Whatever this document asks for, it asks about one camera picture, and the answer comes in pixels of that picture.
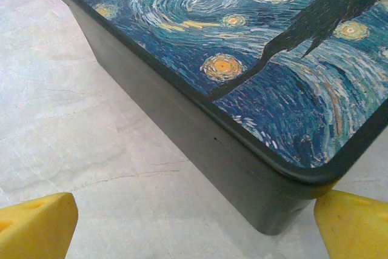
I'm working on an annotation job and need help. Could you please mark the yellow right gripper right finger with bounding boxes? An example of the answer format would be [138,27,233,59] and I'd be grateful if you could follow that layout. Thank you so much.
[313,189,388,259]

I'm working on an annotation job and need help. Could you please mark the black box starry night print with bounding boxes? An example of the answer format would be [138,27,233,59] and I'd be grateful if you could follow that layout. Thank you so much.
[52,0,388,237]

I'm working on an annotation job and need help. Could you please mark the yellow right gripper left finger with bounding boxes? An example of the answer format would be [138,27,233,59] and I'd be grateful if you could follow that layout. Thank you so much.
[0,192,79,259]

